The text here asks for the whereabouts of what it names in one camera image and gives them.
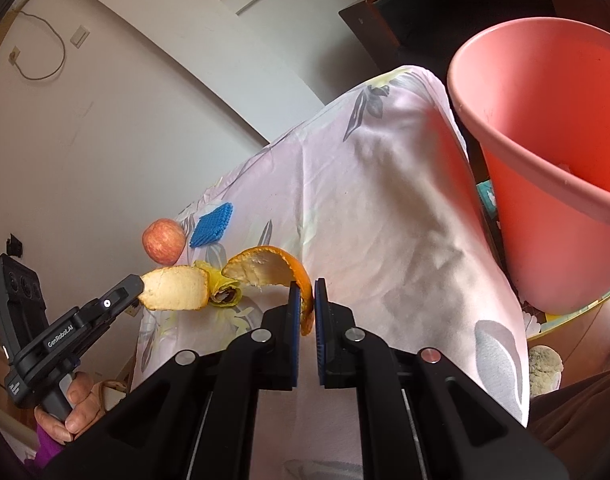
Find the teal printed box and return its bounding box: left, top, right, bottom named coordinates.
left=476, top=181, right=499, bottom=222

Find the yellow banana peel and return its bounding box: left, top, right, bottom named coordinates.
left=194, top=260, right=244, bottom=309

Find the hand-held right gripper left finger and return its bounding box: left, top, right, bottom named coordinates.
left=42, top=280, right=306, bottom=480

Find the blue mesh pad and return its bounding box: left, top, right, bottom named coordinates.
left=188, top=202, right=234, bottom=249

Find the beige fuzzy ball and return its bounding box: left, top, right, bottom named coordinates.
left=527, top=345, right=565, bottom=399

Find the round wooden side table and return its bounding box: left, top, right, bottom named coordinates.
left=522, top=280, right=610, bottom=391

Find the red apple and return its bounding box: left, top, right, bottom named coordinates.
left=142, top=218, right=186, bottom=266

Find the dark wooden cabinet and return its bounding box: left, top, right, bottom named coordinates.
left=338, top=0, right=402, bottom=75

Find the brown cloth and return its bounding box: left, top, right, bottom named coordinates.
left=527, top=360, right=610, bottom=463

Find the thin wall cable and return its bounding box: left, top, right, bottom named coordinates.
left=7, top=10, right=67, bottom=81

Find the person's left hand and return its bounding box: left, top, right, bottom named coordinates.
left=35, top=371, right=106, bottom=444

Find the orange peel piece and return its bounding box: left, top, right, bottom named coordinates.
left=221, top=245, right=314, bottom=337
left=138, top=266, right=210, bottom=311

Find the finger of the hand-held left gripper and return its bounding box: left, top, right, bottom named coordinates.
left=74, top=274, right=146, bottom=341

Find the pink plastic bucket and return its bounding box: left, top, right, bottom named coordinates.
left=447, top=17, right=610, bottom=313

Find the pink floral tablecloth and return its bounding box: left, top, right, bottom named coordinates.
left=130, top=65, right=532, bottom=480

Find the black armchair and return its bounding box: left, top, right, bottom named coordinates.
left=375, top=0, right=608, bottom=77

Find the person's left forearm purple sleeve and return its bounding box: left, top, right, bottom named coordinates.
left=34, top=422, right=68, bottom=473

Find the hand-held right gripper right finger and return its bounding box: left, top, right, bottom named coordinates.
left=312, top=277, right=570, bottom=480

